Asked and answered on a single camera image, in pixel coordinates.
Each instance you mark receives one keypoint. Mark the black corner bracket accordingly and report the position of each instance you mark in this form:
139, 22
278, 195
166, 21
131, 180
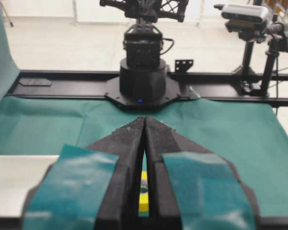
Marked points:
183, 65

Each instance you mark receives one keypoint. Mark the black mounting rail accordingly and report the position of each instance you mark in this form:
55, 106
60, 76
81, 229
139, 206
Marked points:
104, 85

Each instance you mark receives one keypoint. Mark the black camera stand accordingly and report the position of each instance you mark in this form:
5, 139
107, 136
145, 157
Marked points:
264, 43

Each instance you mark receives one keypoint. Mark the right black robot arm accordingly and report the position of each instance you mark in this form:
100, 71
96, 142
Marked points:
143, 74

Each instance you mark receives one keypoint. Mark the left gripper black right finger teal tape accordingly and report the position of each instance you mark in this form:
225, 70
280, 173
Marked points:
192, 188

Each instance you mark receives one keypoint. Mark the green table cloth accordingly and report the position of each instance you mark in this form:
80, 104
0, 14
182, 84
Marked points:
249, 134

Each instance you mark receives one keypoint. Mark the white plastic tray case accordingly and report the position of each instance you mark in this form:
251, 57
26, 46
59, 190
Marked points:
18, 174

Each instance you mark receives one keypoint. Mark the yellow tape roll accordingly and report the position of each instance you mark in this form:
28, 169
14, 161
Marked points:
144, 198

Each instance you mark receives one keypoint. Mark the left gripper black left finger teal tape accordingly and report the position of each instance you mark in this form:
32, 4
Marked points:
95, 188

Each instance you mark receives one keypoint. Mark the grey depth camera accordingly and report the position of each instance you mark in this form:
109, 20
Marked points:
243, 12

